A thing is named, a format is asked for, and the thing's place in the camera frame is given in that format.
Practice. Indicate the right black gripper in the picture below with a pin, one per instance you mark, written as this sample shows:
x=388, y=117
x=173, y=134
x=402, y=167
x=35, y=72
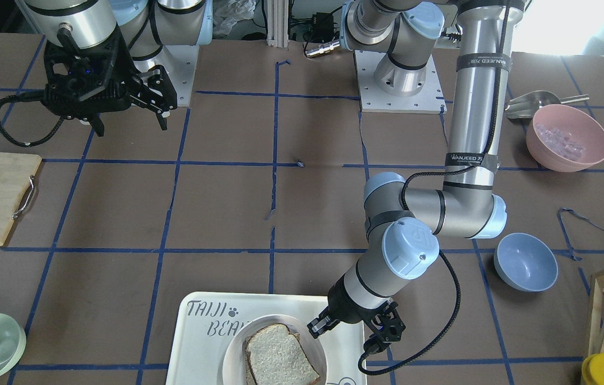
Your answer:
x=121, y=66

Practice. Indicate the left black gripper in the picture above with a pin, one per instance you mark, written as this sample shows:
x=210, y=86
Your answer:
x=345, y=305

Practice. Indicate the cream round plate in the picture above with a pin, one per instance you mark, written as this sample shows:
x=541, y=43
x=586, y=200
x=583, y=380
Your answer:
x=275, y=349

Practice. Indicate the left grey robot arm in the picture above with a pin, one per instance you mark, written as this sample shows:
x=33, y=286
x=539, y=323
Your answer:
x=405, y=216

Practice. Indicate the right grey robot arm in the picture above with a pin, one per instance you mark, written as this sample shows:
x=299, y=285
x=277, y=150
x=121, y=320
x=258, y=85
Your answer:
x=141, y=23

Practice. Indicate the cream bear serving tray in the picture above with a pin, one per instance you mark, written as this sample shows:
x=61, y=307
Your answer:
x=208, y=321

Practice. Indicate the blue bowl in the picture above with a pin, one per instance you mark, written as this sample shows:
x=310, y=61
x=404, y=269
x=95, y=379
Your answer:
x=525, y=263

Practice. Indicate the pink bowl with ice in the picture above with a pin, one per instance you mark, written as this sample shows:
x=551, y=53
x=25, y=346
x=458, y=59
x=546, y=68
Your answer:
x=564, y=139

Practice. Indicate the metal scoop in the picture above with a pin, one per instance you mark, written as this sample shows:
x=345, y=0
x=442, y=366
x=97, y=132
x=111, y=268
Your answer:
x=525, y=106

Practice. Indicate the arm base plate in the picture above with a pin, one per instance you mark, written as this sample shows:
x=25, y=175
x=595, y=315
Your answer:
x=168, y=70
x=384, y=88

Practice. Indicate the aluminium frame post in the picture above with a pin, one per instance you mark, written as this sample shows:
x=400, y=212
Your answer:
x=277, y=21

